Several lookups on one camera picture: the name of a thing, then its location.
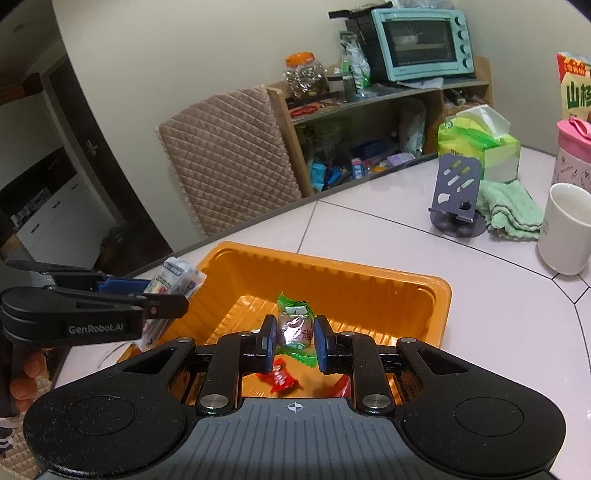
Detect teal toaster oven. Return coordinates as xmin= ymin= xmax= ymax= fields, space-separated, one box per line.
xmin=369 ymin=7 xmax=475 ymax=84

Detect green tissue pack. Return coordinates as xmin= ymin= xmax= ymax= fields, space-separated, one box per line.
xmin=436 ymin=104 xmax=522 ymax=183

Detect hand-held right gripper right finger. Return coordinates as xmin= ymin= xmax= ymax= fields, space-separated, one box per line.
xmin=314 ymin=315 xmax=488 ymax=418

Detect light blue packets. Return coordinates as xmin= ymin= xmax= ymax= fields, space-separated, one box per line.
xmin=309 ymin=159 xmax=352 ymax=192

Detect clear jar with orange lid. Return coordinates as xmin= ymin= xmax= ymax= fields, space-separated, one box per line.
xmin=284 ymin=52 xmax=329 ymax=100

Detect yellow green snack box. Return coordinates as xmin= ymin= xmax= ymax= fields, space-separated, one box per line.
xmin=556 ymin=51 xmax=591 ymax=123

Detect grey metal phone stand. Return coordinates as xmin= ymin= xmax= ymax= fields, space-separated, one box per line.
xmin=428 ymin=154 xmax=489 ymax=238

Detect white cup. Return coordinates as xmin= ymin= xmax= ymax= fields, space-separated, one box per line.
xmin=537 ymin=182 xmax=591 ymax=277

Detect blue box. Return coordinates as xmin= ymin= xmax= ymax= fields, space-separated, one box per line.
xmin=351 ymin=141 xmax=393 ymax=160

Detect pink lidded cup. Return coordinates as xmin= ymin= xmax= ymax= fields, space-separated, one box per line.
xmin=551 ymin=116 xmax=591 ymax=190

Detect green white bags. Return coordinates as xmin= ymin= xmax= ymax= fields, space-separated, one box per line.
xmin=338 ymin=31 xmax=372 ymax=90

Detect green twist candy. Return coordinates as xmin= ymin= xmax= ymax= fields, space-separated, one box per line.
xmin=276 ymin=292 xmax=319 ymax=366

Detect small red candy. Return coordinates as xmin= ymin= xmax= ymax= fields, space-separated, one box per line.
xmin=259 ymin=360 xmax=301 ymax=393

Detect dark door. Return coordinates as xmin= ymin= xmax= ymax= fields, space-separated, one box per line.
xmin=41 ymin=51 xmax=176 ymax=273

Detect green cloth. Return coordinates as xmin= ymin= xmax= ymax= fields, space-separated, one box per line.
xmin=478 ymin=179 xmax=546 ymax=241

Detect white plastic bag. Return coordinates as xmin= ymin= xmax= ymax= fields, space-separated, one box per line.
xmin=399 ymin=99 xmax=428 ymax=155

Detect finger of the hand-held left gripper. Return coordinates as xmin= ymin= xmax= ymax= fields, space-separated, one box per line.
xmin=44 ymin=285 xmax=190 ymax=320
xmin=4 ymin=259 xmax=155 ymax=294

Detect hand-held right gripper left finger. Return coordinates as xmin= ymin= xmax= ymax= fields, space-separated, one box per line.
xmin=104 ymin=316 xmax=278 ymax=418

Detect person's left hand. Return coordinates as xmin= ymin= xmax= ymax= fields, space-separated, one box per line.
xmin=9 ymin=348 xmax=49 ymax=402

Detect grey snack packet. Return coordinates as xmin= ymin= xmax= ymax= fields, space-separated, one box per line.
xmin=141 ymin=258 xmax=207 ymax=342

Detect orange plastic tray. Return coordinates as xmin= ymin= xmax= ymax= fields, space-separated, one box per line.
xmin=115 ymin=241 xmax=453 ymax=407

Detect wooden shelf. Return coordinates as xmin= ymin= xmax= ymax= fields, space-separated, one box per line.
xmin=265 ymin=56 xmax=494 ymax=199

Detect white cabinet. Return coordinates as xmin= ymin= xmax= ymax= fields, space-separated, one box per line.
xmin=0 ymin=148 xmax=100 ymax=268

